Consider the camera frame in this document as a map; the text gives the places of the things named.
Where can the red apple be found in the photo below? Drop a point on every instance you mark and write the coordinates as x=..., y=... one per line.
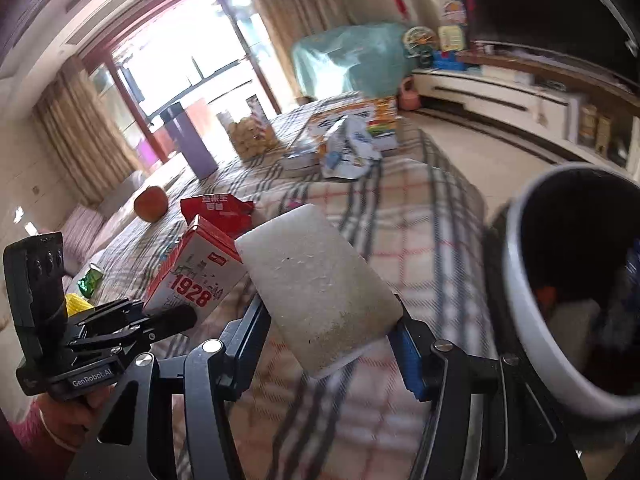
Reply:
x=150, y=203

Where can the pink kettlebell toy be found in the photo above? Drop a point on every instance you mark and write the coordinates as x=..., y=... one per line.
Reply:
x=409, y=97

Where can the person's left forearm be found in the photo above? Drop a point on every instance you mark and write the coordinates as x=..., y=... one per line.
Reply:
x=25, y=440

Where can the brown balcony door frame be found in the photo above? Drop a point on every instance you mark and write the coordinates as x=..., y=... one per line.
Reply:
x=245, y=40

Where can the red snack packet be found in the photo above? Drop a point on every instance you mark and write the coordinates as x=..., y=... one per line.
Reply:
x=215, y=210

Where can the blue toy box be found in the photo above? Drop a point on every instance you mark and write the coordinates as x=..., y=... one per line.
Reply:
x=447, y=60

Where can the wooden toy house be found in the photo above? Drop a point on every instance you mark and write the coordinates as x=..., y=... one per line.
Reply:
x=603, y=135

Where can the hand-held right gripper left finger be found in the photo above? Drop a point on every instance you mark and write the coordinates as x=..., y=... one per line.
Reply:
x=240, y=345

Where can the trash bin with black liner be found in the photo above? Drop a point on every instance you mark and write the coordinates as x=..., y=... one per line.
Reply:
x=565, y=240

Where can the purple thermos bottle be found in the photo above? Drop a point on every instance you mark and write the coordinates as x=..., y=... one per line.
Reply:
x=192, y=145

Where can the beige patterned curtain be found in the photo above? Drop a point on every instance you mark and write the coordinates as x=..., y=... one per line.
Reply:
x=300, y=5
x=85, y=140

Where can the red white milk carton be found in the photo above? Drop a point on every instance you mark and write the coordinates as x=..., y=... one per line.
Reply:
x=200, y=270

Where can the yellow toy phone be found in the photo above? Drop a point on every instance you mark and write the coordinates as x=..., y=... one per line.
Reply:
x=452, y=37

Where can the pink sofa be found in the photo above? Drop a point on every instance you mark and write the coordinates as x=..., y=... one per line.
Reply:
x=85, y=225

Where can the clear cookie jar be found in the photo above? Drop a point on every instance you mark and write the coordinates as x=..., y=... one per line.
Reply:
x=250, y=135

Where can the colourful children's book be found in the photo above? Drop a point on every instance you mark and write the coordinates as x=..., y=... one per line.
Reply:
x=385, y=110

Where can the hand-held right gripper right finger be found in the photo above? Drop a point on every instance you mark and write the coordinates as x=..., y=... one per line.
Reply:
x=410, y=360

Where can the green foil wrapper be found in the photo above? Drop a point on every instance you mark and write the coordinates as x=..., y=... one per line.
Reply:
x=90, y=282

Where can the teal cloth covered armchair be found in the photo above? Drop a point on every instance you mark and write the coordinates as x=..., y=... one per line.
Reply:
x=350, y=55

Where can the black flat television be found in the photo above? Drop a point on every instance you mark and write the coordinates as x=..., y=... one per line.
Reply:
x=540, y=5

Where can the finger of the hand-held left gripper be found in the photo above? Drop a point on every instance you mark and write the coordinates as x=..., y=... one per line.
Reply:
x=170, y=319
x=115, y=307

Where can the white foam block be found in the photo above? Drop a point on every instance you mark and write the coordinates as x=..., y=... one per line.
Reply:
x=310, y=285

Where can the white television cabinet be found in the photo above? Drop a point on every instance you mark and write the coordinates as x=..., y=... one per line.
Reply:
x=500, y=95

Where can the cream round tin stack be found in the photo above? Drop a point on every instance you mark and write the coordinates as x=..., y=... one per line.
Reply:
x=587, y=125

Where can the person's left hand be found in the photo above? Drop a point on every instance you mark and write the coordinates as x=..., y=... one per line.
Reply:
x=75, y=415

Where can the ferris wheel toy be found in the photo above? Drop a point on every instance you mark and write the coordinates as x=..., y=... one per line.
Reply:
x=420, y=42

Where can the colourful house-shaped card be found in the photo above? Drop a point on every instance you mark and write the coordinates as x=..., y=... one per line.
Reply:
x=452, y=10

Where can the blue white packet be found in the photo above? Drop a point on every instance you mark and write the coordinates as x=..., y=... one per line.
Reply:
x=350, y=150

